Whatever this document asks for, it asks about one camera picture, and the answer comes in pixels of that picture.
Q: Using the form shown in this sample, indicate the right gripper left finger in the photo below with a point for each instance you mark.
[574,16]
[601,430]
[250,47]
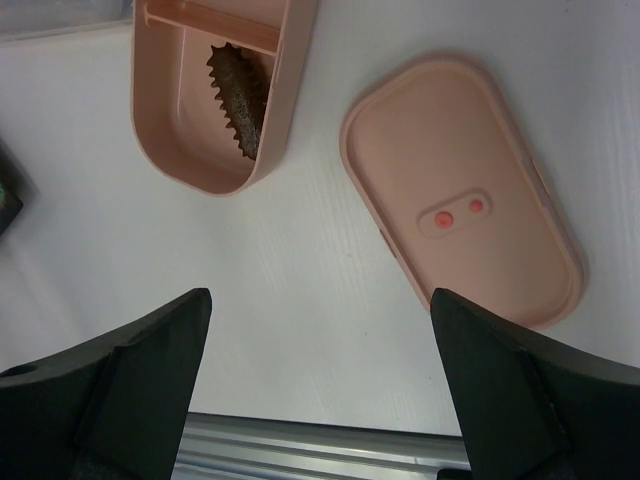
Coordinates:
[113,407]

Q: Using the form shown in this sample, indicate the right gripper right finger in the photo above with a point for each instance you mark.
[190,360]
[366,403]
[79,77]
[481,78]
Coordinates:
[530,407]

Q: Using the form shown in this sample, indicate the pink lunch box base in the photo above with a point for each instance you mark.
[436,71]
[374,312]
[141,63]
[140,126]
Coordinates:
[178,123]

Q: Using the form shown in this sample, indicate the brown sea cucumber toy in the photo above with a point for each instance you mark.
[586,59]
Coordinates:
[242,94]

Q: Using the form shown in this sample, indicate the pink lunch box lid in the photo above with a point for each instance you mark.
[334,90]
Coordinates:
[451,183]

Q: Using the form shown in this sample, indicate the black teal food tray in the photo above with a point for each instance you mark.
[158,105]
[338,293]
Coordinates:
[18,190]

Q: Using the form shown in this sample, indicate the aluminium mounting rail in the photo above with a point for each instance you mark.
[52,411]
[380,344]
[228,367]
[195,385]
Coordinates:
[228,447]

